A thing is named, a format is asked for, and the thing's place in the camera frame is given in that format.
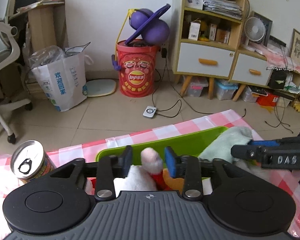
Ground light green towel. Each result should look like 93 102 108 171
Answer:
198 126 253 163

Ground framed picture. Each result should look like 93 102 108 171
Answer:
290 29 300 64

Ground santa plush toy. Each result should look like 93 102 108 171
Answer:
84 147 176 196

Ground white charger puck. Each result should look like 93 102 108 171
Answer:
142 106 157 118

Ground green plastic bin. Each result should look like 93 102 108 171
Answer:
96 127 227 178

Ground yellow tin can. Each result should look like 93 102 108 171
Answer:
10 140 56 183

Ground small white fan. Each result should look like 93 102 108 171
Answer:
244 17 266 46

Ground wooden shelf cabinet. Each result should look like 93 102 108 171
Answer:
168 0 247 98

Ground wooden desk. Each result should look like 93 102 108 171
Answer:
7 0 65 51

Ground round bathroom scale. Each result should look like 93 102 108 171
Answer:
86 79 116 98

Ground low drawer cabinet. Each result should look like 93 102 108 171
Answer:
229 47 272 102

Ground blue lid storage box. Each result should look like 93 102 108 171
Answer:
213 80 238 100

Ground clear storage box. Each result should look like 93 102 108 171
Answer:
185 76 209 98

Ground purple jumping ball toy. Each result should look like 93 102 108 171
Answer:
125 4 171 46

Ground white office chair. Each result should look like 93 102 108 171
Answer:
0 19 33 145

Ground red chips bucket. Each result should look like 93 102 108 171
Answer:
111 39 160 98

